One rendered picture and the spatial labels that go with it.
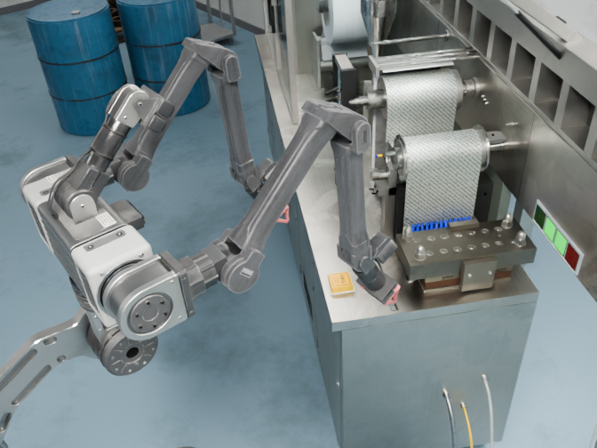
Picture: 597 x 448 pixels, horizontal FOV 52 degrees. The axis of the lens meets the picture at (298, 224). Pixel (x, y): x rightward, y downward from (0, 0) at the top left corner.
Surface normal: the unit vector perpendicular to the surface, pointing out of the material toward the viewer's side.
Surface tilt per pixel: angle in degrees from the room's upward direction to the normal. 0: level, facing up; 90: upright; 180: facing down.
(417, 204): 90
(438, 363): 90
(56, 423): 0
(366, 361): 90
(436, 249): 0
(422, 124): 92
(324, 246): 0
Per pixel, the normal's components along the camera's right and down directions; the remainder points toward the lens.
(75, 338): 0.62, 0.45
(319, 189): -0.05, -0.79
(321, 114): -0.58, -0.29
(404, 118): 0.15, 0.62
